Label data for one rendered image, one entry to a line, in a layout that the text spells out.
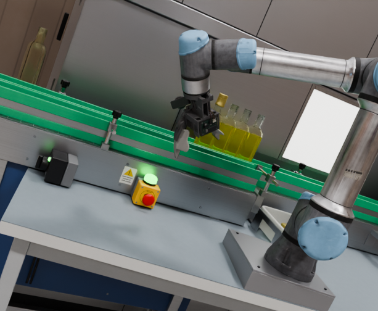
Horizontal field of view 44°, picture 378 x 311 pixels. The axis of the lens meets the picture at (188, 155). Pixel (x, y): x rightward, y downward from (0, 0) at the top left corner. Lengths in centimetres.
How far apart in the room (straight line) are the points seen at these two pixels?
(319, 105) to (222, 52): 93
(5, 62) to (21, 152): 257
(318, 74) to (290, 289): 59
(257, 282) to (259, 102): 83
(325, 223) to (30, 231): 71
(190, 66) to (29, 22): 288
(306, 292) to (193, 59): 70
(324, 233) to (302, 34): 98
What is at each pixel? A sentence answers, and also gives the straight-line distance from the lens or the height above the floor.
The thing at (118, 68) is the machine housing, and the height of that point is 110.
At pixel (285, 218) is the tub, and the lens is 185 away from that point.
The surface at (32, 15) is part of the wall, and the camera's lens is 398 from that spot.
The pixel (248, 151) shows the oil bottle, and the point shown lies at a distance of 179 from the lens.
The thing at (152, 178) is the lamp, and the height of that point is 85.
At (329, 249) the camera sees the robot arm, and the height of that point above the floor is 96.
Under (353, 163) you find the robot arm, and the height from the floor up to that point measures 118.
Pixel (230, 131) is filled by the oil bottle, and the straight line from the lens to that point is 174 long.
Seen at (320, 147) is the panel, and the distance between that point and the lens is 211.
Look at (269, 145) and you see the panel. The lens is 199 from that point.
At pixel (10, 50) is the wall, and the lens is 403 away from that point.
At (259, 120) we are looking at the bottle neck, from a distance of 178.
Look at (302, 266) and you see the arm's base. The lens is 138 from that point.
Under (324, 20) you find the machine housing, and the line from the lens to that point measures 202.
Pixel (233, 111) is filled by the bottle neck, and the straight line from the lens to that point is 173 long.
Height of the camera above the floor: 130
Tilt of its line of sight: 13 degrees down
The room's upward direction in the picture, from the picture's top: 23 degrees clockwise
